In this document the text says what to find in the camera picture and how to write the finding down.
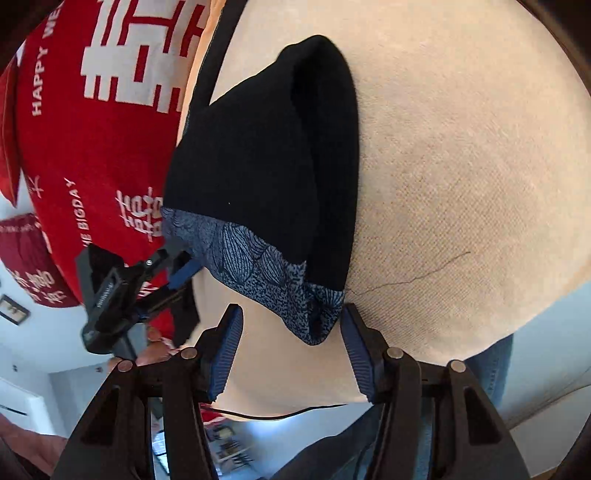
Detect black pants with patterned waistband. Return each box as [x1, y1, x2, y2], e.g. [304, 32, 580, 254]
[161, 36, 360, 345]

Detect person's left hand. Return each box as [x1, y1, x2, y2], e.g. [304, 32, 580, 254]
[107, 324, 177, 372]

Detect dark red patterned pillow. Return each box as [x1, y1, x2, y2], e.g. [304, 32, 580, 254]
[0, 213, 79, 308]

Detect red blanket with white characters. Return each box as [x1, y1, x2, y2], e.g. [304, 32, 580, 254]
[1, 1, 211, 309]

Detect black cable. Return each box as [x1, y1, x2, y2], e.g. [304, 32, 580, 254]
[200, 401, 348, 422]

